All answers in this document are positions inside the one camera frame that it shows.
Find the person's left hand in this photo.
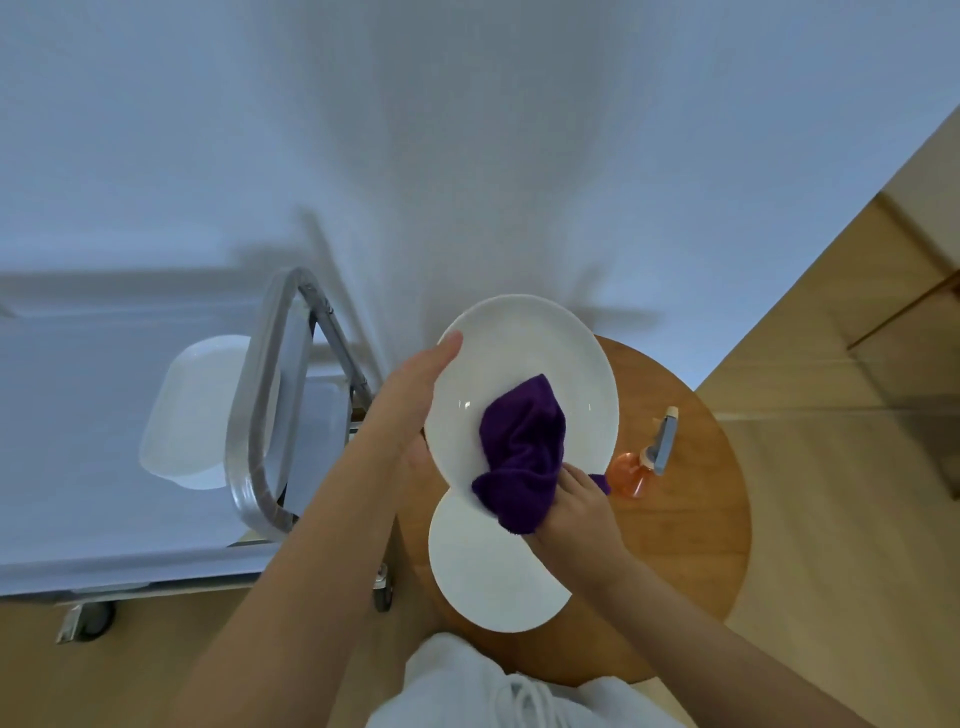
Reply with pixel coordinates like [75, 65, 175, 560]
[360, 330, 465, 489]

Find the person's right hand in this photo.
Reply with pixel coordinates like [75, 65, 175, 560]
[522, 462, 633, 579]

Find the purple cleaning cloth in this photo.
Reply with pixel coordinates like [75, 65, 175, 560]
[471, 374, 612, 537]

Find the white round plate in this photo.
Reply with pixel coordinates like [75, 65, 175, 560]
[428, 487, 573, 634]
[423, 294, 621, 519]

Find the person's left forearm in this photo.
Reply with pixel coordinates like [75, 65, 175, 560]
[169, 438, 412, 728]

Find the person's right forearm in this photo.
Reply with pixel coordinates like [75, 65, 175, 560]
[592, 551, 879, 728]

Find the orange spray bottle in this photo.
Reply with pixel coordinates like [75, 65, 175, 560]
[606, 406, 681, 501]

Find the round wooden table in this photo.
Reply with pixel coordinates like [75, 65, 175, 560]
[391, 335, 753, 689]

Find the person's white clothing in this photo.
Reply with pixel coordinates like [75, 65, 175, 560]
[379, 632, 681, 728]

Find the white rectangular tray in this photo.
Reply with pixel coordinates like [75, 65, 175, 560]
[138, 334, 282, 492]

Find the white service cart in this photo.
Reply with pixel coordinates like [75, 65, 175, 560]
[0, 266, 395, 645]

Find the wooden cabinet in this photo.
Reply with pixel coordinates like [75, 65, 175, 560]
[847, 270, 960, 502]

